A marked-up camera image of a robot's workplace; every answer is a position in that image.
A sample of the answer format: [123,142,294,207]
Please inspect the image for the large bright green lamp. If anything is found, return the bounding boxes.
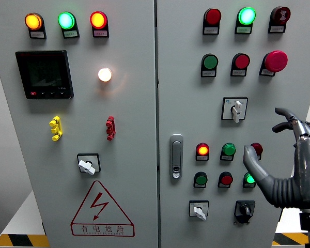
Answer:
[238,7,257,26]
[57,11,76,30]

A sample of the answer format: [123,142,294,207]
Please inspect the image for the yellow round lamp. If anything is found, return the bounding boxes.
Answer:
[25,12,43,31]

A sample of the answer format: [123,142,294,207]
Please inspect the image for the dark red buzzer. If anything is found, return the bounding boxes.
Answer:
[271,6,291,25]

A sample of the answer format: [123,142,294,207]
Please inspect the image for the small orange-red glowing lamp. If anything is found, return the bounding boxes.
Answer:
[196,143,210,156]

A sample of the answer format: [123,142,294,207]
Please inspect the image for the large orange-red glowing lamp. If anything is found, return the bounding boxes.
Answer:
[89,11,109,29]

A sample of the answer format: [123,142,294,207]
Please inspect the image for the black and yellow striped tape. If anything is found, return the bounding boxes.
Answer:
[271,232,309,246]
[0,234,50,248]

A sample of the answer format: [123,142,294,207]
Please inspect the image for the black-handled turn switch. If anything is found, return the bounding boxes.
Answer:
[234,200,256,224]

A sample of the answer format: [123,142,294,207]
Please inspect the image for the large red round lamp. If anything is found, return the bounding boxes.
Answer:
[204,8,222,26]

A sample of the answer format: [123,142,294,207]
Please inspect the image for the pale grey door with display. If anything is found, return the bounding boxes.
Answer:
[0,0,160,248]

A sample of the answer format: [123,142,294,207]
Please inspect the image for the small dark red lamp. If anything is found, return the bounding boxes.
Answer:
[250,142,264,156]

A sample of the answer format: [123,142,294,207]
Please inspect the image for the small red push button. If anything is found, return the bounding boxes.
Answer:
[218,172,234,185]

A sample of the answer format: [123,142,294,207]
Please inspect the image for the white lamp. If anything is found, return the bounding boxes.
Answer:
[98,67,112,82]

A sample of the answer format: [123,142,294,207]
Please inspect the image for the small green domed lamp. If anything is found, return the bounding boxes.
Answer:
[221,143,237,156]

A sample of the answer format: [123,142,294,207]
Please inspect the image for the large green push button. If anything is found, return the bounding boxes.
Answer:
[202,53,219,70]

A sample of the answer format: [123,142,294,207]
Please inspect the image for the small bright green lamp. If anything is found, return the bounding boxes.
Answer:
[243,172,256,184]

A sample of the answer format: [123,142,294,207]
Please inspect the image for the large white-handled turn switch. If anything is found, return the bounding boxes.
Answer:
[76,153,101,176]

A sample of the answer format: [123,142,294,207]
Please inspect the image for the small white-handled turn switch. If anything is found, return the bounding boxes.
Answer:
[189,200,210,221]

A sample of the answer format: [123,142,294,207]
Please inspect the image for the pale grey door with lock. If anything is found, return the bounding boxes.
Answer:
[156,0,310,248]

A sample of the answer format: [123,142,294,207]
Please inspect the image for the large red stop button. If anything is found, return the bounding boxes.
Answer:
[264,50,289,73]

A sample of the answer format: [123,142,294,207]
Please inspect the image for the large red push button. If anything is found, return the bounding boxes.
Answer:
[232,53,251,70]

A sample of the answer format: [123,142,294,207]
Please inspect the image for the small yellow handle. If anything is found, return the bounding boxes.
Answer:
[49,116,64,142]

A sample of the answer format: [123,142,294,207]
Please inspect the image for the silver door lock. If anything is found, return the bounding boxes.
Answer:
[169,133,184,179]

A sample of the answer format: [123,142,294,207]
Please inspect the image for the small green push button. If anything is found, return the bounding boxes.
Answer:
[194,172,208,185]

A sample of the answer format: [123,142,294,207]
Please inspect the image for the black display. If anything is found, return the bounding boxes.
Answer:
[15,50,74,100]

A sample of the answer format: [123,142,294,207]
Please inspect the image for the small red handle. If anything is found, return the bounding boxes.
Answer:
[105,116,116,141]

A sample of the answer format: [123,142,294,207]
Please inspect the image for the red warning triangle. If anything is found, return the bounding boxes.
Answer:
[70,180,135,237]

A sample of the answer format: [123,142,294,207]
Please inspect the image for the white-handled switch with blue mark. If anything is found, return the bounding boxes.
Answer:
[221,97,249,123]

